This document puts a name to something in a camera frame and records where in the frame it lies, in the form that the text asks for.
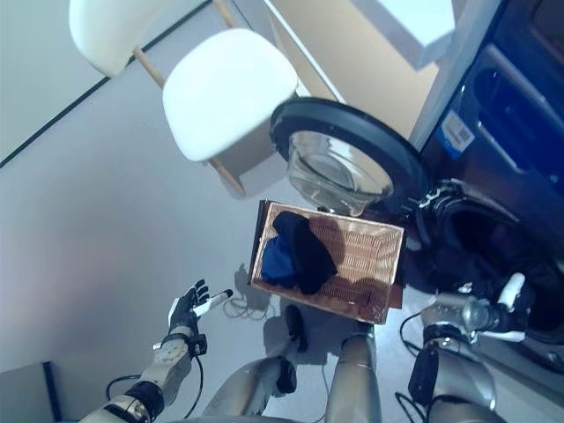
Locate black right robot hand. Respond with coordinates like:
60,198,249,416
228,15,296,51
479,271,537,343

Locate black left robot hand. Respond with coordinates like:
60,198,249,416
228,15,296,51
168,278,234,338

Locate dark washing machine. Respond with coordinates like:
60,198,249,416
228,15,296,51
413,0,564,384

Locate round washing machine door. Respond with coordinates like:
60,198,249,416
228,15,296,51
269,97,431,217

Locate blue garment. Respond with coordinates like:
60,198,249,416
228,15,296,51
261,237,301,290

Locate wicker laundry basket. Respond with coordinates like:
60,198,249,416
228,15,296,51
249,200,406,326

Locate silver right robot leg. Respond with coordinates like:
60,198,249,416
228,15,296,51
328,323,380,423

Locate grey box with dark edge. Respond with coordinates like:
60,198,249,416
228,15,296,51
0,360,58,423

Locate blue energy label sticker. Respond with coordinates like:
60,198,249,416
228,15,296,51
440,108,476,153

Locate white chair with wooden legs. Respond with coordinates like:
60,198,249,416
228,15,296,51
69,0,300,197

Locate white cabinet side panel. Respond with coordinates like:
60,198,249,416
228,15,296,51
407,0,506,153

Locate white counter cabinet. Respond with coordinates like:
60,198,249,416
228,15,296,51
263,0,455,105

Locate white floor cable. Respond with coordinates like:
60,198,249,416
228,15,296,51
222,290,274,319

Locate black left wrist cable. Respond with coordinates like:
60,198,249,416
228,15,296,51
105,352,204,407

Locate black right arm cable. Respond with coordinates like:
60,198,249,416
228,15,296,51
394,310,442,423

